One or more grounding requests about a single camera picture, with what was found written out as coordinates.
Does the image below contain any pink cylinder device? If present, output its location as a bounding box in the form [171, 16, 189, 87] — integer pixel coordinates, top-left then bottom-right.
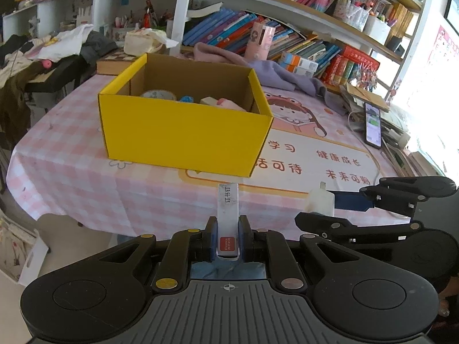
[244, 23, 275, 60]

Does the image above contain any purple pink cloth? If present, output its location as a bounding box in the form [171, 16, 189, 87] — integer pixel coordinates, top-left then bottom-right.
[179, 43, 347, 116]

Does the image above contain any pink cartoon desk mat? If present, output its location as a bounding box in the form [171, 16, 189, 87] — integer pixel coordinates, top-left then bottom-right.
[179, 88, 390, 207]

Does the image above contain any pile of clothes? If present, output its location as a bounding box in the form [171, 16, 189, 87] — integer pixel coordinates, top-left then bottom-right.
[1, 24, 117, 146]

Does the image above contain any black smartphone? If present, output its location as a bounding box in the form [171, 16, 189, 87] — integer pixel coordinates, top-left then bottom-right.
[364, 103, 382, 149]

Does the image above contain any yellow cardboard box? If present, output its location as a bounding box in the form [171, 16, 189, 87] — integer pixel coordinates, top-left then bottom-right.
[98, 54, 273, 177]

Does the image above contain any cream eraser block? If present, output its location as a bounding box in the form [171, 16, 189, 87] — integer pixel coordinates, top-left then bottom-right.
[199, 96, 219, 106]

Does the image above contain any white staples box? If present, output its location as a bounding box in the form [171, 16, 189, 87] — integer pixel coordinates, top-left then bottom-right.
[217, 183, 240, 258]

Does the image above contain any white charging cable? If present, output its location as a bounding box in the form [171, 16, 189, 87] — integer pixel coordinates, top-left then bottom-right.
[346, 110, 381, 187]

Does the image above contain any white bookshelf frame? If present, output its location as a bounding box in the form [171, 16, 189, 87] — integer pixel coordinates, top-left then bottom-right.
[171, 0, 430, 99]

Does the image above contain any chessboard wooden box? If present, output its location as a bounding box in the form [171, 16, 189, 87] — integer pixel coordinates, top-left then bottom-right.
[96, 48, 138, 76]

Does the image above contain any brown envelope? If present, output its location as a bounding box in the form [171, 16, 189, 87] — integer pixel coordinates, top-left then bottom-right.
[345, 83, 390, 112]

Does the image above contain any yellow tape roll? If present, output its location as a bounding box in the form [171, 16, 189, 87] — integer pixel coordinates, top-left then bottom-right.
[141, 89, 177, 101]

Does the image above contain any white pen holder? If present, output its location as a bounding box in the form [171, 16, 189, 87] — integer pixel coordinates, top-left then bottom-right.
[363, 15, 390, 45]

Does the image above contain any tissue box with tissues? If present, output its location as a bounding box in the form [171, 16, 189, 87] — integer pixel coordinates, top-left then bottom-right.
[123, 28, 179, 57]

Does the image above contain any blue tissue pack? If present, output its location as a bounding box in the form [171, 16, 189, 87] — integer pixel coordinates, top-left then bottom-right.
[179, 95, 195, 103]

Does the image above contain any pink plush pig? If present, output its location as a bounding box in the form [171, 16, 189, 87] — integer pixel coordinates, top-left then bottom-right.
[216, 98, 246, 112]

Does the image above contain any red dictionary book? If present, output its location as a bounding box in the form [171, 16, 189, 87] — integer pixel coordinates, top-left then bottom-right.
[342, 45, 380, 71]

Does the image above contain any white charger plug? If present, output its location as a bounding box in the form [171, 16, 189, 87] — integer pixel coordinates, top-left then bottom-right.
[304, 182, 335, 217]

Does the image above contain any orange blue white box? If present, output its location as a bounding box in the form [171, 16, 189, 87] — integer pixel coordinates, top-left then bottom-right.
[278, 51, 318, 77]

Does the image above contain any pile of papers and books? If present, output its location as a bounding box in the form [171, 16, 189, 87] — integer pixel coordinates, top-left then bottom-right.
[339, 85, 444, 176]

